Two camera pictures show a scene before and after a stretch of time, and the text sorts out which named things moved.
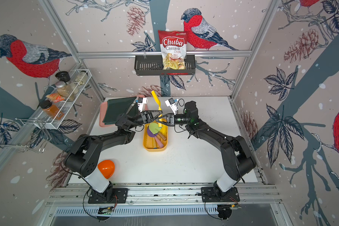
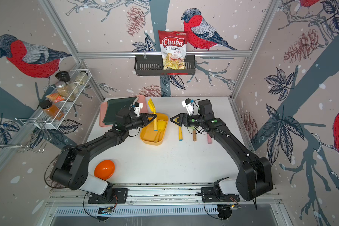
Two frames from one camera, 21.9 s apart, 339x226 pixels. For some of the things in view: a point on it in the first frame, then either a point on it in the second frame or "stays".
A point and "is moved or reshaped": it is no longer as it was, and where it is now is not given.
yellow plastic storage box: (149, 143) is moved or reshaped
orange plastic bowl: (107, 168) stays
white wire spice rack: (63, 98) stays
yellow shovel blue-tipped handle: (159, 107) -> (180, 136)
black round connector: (224, 211) stays
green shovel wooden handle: (162, 136) is moved or reshaped
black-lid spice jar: (64, 76) stays
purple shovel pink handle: (161, 145) is moved or reshaped
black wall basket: (153, 66) stays
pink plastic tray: (102, 108) stays
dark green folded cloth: (115, 108) stays
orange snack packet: (55, 97) stays
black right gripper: (169, 117) -> (181, 117)
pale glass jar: (82, 77) stays
